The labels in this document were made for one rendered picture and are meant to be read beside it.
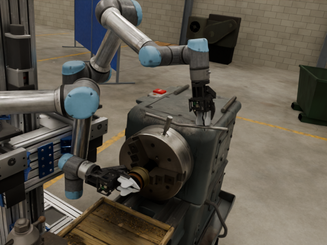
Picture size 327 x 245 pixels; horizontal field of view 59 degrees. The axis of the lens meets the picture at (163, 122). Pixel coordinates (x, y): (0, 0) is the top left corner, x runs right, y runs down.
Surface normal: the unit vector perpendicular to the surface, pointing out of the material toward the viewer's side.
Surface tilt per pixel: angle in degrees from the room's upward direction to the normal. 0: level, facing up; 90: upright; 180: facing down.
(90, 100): 90
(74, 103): 89
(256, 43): 90
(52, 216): 0
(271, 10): 90
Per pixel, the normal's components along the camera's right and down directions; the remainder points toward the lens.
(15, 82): -0.53, 0.27
